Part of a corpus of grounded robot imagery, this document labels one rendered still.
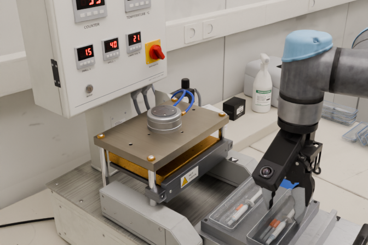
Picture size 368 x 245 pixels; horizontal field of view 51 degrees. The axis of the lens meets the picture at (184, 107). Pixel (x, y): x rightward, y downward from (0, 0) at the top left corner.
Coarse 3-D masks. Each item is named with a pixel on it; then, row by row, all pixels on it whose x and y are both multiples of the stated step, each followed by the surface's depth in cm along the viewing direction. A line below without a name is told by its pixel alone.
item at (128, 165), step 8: (208, 136) 95; (200, 144) 91; (208, 144) 91; (184, 152) 88; (192, 152) 88; (200, 152) 88; (112, 160) 89; (120, 160) 87; (128, 160) 85; (176, 160) 85; (184, 160) 85; (120, 168) 88; (128, 168) 86; (136, 168) 84; (144, 168) 82; (160, 168) 82; (168, 168) 82; (176, 168) 82; (136, 176) 85; (144, 176) 83; (160, 176) 80; (168, 176) 80; (160, 184) 80
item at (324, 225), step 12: (324, 216) 81; (312, 228) 78; (324, 228) 72; (336, 228) 78; (348, 228) 78; (360, 228) 77; (204, 240) 76; (216, 240) 75; (300, 240) 75; (312, 240) 69; (324, 240) 74; (336, 240) 75; (348, 240) 75
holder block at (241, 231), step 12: (276, 192) 84; (264, 204) 81; (312, 204) 81; (252, 216) 77; (312, 216) 79; (204, 228) 77; (216, 228) 74; (240, 228) 74; (300, 228) 74; (228, 240) 73; (240, 240) 71; (288, 240) 71
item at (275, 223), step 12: (288, 192) 83; (276, 204) 79; (288, 204) 79; (264, 216) 76; (276, 216) 76; (288, 216) 76; (264, 228) 73; (276, 228) 73; (288, 228) 73; (264, 240) 70; (276, 240) 70
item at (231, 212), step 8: (248, 184) 86; (240, 192) 83; (248, 192) 83; (256, 192) 83; (232, 200) 81; (240, 200) 81; (248, 200) 81; (256, 200) 81; (224, 208) 78; (232, 208) 78; (240, 208) 78; (248, 208) 78; (216, 216) 76; (224, 216) 76; (232, 216) 76; (240, 216) 76; (224, 224) 74; (232, 224) 74
